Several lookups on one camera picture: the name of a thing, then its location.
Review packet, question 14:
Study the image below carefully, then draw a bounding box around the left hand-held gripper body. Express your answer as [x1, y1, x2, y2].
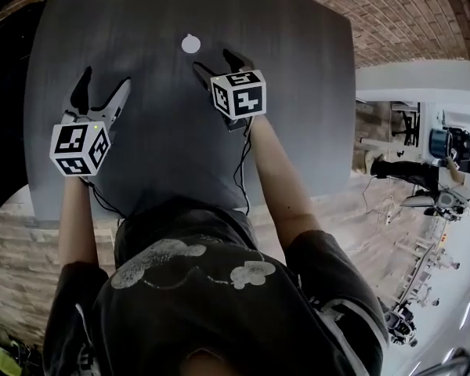
[49, 107, 121, 179]

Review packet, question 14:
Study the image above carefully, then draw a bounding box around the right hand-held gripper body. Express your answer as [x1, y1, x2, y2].
[210, 68, 268, 132]

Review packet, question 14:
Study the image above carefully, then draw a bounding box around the round white tape measure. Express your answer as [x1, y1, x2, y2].
[181, 33, 201, 55]

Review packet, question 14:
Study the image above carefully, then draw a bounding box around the person's left forearm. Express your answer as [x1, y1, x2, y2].
[57, 175, 99, 269]

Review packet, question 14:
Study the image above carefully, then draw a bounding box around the person's right forearm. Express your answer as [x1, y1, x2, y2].
[242, 114, 324, 258]

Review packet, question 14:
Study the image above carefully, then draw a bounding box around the black headrest office chair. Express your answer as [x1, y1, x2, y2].
[0, 25, 38, 226]

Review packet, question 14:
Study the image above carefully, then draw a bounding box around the white table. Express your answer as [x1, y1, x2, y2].
[355, 99, 422, 152]

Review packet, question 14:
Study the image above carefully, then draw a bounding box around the blue cylinder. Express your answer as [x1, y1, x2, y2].
[430, 128, 450, 158]

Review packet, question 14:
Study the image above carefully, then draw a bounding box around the black printed t-shirt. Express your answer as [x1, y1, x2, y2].
[42, 196, 391, 376]

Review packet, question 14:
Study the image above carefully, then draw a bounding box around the black machine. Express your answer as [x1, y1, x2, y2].
[386, 307, 419, 348]

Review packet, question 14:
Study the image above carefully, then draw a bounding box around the thin black cable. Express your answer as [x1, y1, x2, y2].
[233, 117, 255, 215]
[80, 176, 128, 230]

